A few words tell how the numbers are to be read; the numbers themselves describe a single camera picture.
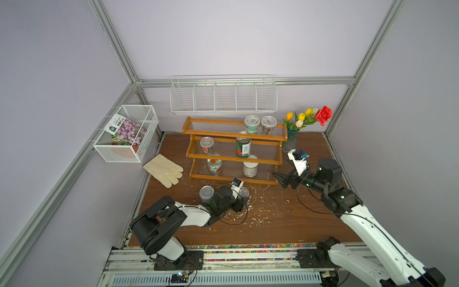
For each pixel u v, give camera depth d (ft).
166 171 3.34
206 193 2.90
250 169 3.04
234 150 2.92
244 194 2.85
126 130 2.43
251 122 2.56
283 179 2.05
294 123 2.91
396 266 1.30
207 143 2.90
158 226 1.44
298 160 1.94
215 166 3.14
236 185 2.53
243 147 2.71
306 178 2.02
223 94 3.25
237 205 2.58
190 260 2.40
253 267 2.41
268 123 2.55
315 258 2.39
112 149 2.43
